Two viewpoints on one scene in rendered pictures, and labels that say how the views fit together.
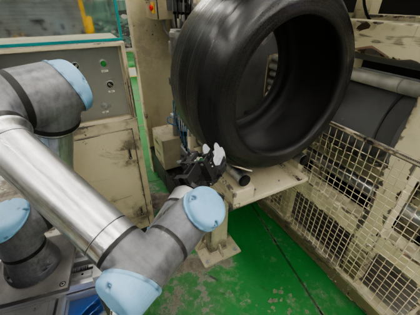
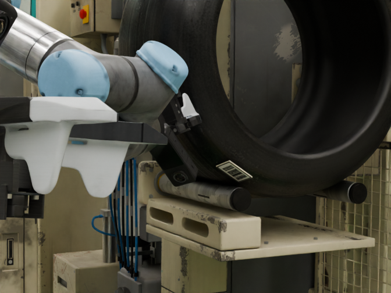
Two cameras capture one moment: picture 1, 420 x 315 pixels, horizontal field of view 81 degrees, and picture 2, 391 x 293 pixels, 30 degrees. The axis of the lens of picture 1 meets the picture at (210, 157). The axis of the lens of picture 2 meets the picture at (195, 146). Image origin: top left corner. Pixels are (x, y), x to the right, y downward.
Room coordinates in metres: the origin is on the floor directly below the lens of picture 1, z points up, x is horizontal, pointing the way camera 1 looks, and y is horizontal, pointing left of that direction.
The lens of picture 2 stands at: (-0.70, -0.05, 1.07)
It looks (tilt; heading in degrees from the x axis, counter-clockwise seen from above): 3 degrees down; 1
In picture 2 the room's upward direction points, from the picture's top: 1 degrees clockwise
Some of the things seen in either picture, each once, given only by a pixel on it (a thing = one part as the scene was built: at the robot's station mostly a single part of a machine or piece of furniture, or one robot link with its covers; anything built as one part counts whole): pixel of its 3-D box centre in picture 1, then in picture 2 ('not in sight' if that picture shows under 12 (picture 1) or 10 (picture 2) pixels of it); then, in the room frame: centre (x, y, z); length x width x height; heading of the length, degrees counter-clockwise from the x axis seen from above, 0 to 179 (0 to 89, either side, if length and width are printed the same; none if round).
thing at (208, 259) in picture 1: (214, 242); not in sight; (1.11, -0.03, 0.02); 0.27 x 0.27 x 0.04; 27
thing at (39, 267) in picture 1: (29, 254); not in sight; (0.48, 0.56, 0.77); 0.15 x 0.15 x 0.10
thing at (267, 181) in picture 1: (247, 168); (255, 233); (0.89, -0.16, 0.80); 0.37 x 0.36 x 0.02; 117
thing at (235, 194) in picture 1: (219, 170); (198, 220); (0.83, -0.04, 0.83); 0.36 x 0.09 x 0.06; 27
